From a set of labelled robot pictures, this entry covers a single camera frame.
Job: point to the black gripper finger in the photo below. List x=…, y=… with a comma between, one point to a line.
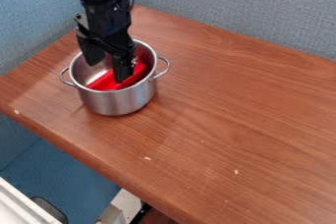
x=122, y=64
x=92, y=51

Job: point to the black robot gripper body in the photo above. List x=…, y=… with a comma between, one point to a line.
x=102, y=25

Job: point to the red plastic block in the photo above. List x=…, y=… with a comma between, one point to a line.
x=106, y=82

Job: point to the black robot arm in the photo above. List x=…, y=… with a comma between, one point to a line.
x=102, y=36

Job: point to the stainless steel pot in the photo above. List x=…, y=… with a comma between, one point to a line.
x=121, y=101

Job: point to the white radiator panel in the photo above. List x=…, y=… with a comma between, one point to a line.
x=17, y=209

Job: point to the white table leg bracket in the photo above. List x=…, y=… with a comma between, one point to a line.
x=126, y=209

